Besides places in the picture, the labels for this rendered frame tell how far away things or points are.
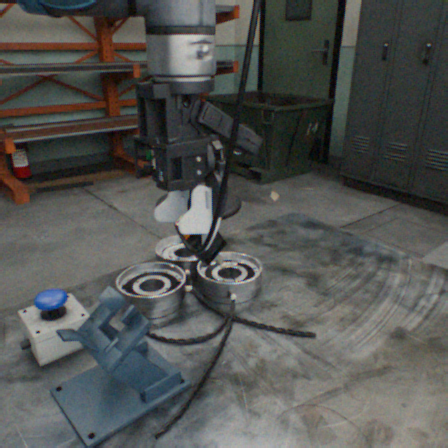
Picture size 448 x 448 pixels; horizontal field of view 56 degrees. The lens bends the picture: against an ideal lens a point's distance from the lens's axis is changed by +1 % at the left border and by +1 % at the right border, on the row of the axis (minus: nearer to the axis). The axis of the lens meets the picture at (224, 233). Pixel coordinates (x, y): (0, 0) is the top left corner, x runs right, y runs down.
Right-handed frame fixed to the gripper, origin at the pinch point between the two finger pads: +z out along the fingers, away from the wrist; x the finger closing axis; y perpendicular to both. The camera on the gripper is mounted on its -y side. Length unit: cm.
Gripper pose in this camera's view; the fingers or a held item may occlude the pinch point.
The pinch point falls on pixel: (201, 235)
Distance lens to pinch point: 56.9
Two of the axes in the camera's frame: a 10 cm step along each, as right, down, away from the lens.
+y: -7.5, 2.7, -6.0
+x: 6.6, 3.1, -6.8
